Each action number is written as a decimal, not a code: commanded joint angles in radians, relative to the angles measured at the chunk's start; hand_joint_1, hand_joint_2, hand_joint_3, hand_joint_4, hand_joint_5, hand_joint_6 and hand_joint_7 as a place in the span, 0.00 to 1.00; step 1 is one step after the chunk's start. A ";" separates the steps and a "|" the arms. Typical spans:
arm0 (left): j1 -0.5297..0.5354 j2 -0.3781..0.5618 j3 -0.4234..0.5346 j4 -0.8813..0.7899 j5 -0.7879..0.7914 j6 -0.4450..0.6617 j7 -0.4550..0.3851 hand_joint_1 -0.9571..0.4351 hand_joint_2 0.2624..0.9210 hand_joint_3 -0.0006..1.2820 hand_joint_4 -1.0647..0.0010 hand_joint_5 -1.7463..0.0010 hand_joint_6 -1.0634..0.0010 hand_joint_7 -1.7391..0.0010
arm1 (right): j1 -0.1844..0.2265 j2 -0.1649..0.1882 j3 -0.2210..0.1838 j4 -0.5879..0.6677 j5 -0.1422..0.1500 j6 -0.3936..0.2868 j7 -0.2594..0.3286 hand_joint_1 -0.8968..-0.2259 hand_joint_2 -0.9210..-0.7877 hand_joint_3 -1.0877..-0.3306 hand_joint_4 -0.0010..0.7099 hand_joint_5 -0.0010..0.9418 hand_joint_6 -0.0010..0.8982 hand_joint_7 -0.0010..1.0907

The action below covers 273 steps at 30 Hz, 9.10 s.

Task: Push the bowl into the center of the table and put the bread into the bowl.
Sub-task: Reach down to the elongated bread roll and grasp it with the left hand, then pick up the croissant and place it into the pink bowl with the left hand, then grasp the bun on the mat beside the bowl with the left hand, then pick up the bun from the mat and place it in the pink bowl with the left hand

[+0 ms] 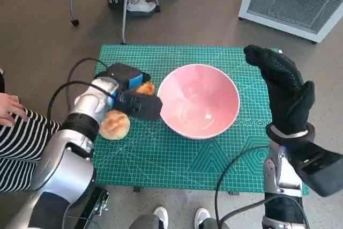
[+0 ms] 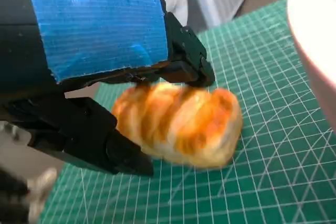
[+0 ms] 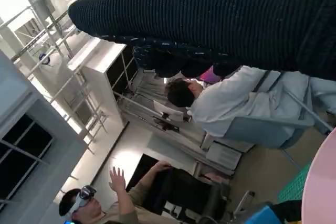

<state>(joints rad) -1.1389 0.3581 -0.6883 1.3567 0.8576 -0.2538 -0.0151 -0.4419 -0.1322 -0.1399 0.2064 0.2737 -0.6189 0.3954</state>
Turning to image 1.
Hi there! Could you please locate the person in striped top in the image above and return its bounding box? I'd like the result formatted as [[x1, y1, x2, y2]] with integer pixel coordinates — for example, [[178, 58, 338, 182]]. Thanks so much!
[[0, 65, 62, 192]]

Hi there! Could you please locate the person's hand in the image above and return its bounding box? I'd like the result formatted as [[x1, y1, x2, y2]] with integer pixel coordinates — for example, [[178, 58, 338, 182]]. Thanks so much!
[[0, 92, 29, 127]]

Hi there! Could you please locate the person with white shoes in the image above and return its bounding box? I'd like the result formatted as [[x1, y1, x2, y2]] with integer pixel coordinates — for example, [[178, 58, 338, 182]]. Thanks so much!
[[128, 206, 231, 229]]

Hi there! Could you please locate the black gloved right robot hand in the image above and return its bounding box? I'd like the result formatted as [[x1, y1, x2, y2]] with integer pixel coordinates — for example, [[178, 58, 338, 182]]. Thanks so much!
[[243, 44, 316, 136]]

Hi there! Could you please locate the pale round bread bun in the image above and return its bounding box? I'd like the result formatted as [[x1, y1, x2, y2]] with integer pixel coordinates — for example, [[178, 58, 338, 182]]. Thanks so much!
[[98, 109, 131, 141]]

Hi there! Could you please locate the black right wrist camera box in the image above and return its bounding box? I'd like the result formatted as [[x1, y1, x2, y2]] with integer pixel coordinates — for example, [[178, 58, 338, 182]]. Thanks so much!
[[288, 140, 343, 197]]

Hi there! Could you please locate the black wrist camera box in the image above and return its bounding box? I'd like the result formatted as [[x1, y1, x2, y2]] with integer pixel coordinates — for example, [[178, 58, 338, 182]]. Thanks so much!
[[114, 89, 163, 121], [288, 140, 343, 197]]

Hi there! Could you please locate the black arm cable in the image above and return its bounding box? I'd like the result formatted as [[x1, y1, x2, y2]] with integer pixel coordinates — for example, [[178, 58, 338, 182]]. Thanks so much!
[[214, 145, 309, 229], [47, 57, 118, 122]]

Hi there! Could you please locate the green cutting mat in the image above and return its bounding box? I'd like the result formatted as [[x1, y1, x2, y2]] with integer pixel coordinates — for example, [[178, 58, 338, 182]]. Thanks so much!
[[91, 44, 310, 196]]

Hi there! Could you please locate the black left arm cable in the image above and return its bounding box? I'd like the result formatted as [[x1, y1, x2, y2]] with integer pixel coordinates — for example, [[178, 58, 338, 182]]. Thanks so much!
[[47, 57, 118, 122]]

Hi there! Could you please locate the orange striped bread loaf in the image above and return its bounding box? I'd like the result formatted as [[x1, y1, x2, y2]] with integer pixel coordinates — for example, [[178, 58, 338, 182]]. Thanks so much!
[[133, 82, 156, 95]]

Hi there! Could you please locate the black metal clamp stand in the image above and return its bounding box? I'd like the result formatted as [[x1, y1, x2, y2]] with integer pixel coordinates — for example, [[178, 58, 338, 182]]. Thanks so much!
[[72, 186, 111, 229]]

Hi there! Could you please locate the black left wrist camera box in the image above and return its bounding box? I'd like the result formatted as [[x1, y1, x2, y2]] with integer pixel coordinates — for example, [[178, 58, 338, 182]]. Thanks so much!
[[114, 89, 163, 121]]

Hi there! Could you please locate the bare left robot hand, blue tape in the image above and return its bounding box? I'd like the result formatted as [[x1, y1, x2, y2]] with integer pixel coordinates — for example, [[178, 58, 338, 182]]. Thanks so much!
[[95, 63, 153, 92]]

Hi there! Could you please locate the pink bowl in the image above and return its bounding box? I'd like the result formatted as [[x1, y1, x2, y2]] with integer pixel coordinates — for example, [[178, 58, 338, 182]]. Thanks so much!
[[156, 63, 241, 141]]

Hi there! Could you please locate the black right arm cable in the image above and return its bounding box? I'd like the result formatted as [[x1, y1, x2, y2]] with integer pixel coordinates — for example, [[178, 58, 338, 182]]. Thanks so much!
[[214, 145, 309, 229]]

